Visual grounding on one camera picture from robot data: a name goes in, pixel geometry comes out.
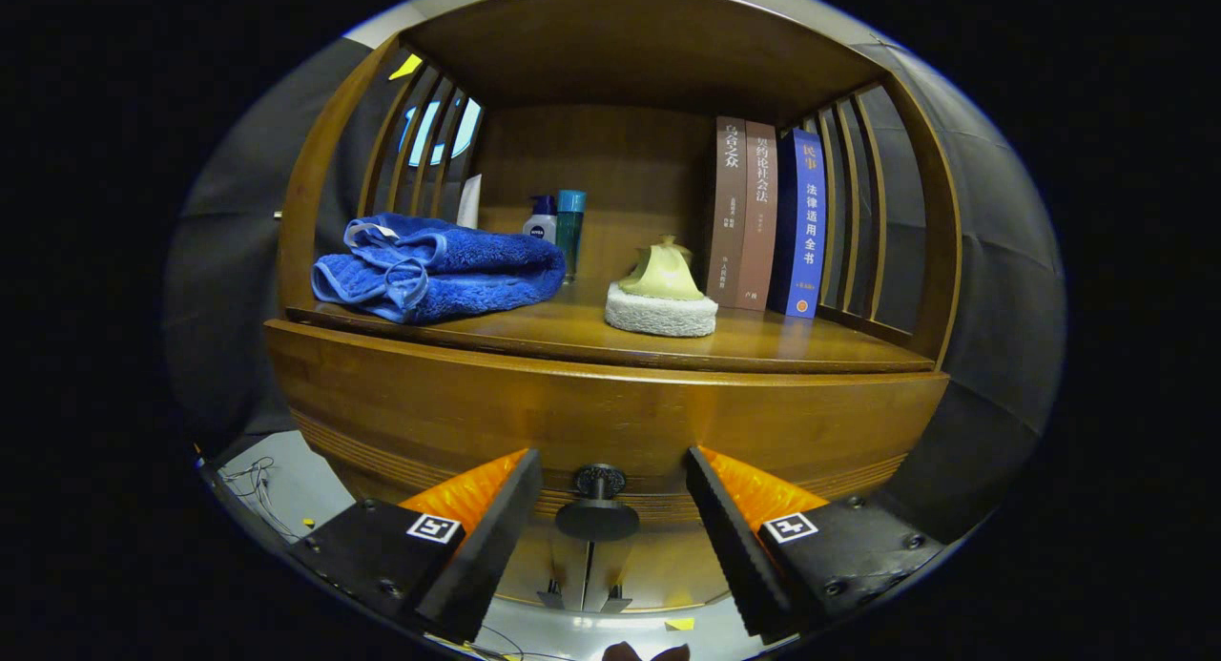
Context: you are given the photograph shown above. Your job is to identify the wooden cabinet door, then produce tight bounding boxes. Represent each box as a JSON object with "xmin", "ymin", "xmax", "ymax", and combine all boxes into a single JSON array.
[
  {"xmin": 596, "ymin": 532, "xmax": 735, "ymax": 611},
  {"xmin": 496, "ymin": 532, "xmax": 588, "ymax": 611}
]

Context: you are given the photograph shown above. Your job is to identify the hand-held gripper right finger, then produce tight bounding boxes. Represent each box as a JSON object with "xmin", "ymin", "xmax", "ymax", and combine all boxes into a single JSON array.
[{"xmin": 685, "ymin": 446, "xmax": 945, "ymax": 646}]

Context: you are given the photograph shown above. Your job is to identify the teal blue bottle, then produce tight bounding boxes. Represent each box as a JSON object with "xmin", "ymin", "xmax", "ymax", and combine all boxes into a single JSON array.
[{"xmin": 556, "ymin": 190, "xmax": 588, "ymax": 285}]

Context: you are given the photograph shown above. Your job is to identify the dark brown book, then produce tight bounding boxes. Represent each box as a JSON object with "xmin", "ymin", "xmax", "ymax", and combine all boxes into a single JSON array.
[{"xmin": 706, "ymin": 116, "xmax": 748, "ymax": 309}]

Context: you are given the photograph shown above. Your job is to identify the yellow-green sponge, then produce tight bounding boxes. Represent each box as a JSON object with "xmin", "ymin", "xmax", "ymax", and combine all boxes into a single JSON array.
[{"xmin": 605, "ymin": 236, "xmax": 719, "ymax": 339}]

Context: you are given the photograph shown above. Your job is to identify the blue book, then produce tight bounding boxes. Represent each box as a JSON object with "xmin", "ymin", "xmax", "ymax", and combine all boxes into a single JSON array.
[{"xmin": 769, "ymin": 129, "xmax": 827, "ymax": 320}]

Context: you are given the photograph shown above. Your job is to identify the wooden drawer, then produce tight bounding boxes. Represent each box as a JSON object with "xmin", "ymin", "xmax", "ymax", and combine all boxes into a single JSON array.
[{"xmin": 265, "ymin": 320, "xmax": 950, "ymax": 528}]

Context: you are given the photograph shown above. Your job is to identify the blue towel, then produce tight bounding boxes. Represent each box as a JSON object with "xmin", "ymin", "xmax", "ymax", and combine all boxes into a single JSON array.
[{"xmin": 311, "ymin": 213, "xmax": 568, "ymax": 325}]

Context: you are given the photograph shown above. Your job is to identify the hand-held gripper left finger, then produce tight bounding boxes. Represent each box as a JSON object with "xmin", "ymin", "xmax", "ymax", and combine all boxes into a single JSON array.
[{"xmin": 286, "ymin": 448, "xmax": 545, "ymax": 645}]

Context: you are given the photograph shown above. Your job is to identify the light brown book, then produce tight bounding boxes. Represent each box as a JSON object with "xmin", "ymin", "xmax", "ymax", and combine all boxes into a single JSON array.
[{"xmin": 736, "ymin": 120, "xmax": 779, "ymax": 312}]

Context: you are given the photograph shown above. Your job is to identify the thin floor cables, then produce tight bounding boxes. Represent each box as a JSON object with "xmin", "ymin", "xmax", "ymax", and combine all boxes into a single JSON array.
[
  {"xmin": 467, "ymin": 623, "xmax": 535, "ymax": 661},
  {"xmin": 219, "ymin": 456, "xmax": 306, "ymax": 538}
]

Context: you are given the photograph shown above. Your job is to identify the white bottle with blue cap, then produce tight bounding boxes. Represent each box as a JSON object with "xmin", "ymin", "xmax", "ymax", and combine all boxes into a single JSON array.
[{"xmin": 522, "ymin": 196, "xmax": 559, "ymax": 245}]

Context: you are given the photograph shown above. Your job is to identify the wooden countertop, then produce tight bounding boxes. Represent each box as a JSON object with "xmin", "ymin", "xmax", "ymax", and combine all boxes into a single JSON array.
[{"xmin": 286, "ymin": 278, "xmax": 936, "ymax": 374}]

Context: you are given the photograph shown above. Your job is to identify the black drawer knob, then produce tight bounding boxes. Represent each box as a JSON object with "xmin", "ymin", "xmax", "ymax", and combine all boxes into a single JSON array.
[{"xmin": 555, "ymin": 464, "xmax": 641, "ymax": 544}]

